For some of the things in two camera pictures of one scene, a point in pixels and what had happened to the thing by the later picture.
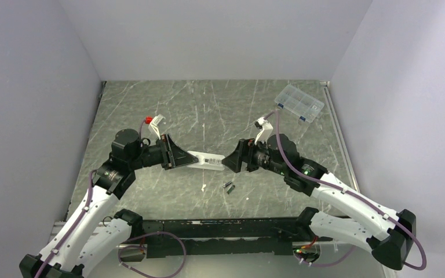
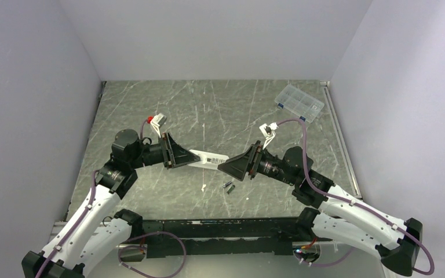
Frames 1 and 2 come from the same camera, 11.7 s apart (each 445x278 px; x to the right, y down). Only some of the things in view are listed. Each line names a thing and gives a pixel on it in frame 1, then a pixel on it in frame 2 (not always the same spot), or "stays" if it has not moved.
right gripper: [244, 151] → [248, 161]
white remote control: [207, 161] stays
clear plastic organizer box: [299, 103] stays
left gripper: [179, 157] stays
